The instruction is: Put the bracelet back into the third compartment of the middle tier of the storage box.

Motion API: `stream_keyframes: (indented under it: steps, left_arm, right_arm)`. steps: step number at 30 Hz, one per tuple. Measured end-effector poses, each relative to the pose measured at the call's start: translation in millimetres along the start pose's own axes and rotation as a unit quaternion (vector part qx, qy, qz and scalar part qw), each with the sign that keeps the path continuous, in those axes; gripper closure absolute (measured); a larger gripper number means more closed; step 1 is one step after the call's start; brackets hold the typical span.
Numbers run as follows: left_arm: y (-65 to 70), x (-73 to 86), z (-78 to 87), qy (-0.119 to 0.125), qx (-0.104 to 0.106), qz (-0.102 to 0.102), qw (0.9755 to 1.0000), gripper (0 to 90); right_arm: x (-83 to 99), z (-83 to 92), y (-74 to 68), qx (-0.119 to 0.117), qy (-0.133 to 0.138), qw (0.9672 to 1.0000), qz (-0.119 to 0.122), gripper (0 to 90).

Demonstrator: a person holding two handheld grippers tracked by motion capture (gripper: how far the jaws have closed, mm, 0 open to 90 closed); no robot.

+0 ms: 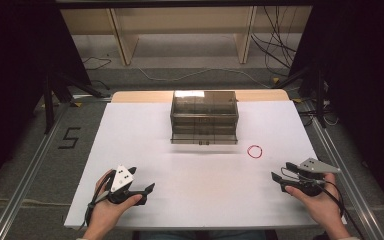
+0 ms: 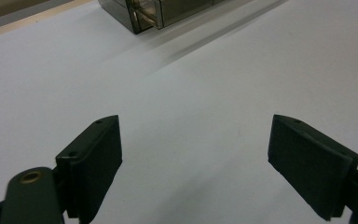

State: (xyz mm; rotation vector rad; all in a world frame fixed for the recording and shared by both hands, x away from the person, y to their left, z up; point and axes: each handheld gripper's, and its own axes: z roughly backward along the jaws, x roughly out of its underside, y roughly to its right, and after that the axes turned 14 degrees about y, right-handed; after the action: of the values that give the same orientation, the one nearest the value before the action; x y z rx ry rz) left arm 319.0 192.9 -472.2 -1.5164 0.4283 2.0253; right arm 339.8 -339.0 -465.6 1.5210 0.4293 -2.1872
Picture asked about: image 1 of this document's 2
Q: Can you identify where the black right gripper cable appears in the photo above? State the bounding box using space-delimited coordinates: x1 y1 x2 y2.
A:
280 166 366 240

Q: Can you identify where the aluminium floor rail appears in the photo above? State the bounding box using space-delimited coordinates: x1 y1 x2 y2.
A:
0 94 114 240
301 98 384 240

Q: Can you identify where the person's right hand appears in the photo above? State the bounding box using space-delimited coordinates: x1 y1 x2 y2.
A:
284 172 345 232

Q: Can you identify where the person's left hand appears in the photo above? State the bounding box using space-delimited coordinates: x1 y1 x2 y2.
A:
90 169 144 232

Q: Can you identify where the thin black floor cable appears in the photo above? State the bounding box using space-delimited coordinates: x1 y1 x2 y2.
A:
81 55 113 72

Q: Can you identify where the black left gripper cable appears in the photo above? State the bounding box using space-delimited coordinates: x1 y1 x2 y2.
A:
79 170 116 232

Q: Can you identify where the clear brown drawer cabinet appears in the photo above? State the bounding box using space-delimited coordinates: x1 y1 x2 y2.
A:
169 89 240 146

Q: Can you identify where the black tripod stand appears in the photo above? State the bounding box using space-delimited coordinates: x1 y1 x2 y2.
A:
41 64 112 135
272 61 329 129

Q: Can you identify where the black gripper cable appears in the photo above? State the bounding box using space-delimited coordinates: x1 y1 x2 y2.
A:
280 166 366 240
79 170 116 232

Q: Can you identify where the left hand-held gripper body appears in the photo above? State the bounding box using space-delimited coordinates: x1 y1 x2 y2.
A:
107 164 138 205

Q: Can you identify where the red rubber band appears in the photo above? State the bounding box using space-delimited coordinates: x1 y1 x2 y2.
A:
246 144 264 160

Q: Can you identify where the black curtain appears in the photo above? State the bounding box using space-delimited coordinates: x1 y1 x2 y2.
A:
288 0 384 223
0 0 93 199

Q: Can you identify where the light wooden shelf unit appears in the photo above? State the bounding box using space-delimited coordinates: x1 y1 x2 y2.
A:
59 5 314 67

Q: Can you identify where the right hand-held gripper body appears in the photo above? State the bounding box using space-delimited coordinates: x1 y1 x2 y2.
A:
284 157 342 198

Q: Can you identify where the bundle of black cables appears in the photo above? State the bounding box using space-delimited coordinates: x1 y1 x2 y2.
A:
249 5 298 70

